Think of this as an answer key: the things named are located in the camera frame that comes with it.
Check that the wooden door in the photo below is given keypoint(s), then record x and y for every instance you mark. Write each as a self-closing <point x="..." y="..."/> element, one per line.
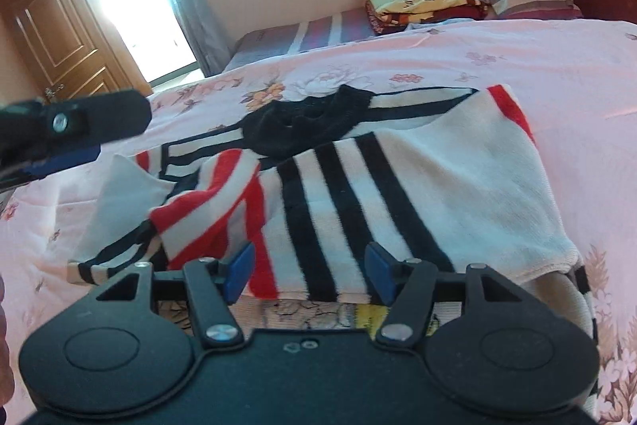
<point x="54" y="41"/>

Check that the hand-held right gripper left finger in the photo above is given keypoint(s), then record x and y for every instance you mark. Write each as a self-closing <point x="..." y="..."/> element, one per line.
<point x="239" y="275"/>

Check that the folded printed blanket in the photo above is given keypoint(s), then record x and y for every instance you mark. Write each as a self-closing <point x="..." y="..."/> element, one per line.
<point x="423" y="2"/>

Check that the striped knitted sweater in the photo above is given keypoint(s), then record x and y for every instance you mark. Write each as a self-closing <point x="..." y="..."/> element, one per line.
<point x="448" y="186"/>

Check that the pink floral quilt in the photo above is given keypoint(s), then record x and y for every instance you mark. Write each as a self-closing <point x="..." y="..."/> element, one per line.
<point x="572" y="81"/>

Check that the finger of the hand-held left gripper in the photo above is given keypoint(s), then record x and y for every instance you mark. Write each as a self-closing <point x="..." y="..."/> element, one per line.
<point x="109" y="116"/>
<point x="59" y="158"/>

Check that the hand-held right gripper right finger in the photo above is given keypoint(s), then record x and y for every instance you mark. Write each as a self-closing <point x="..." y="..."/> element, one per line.
<point x="380" y="275"/>

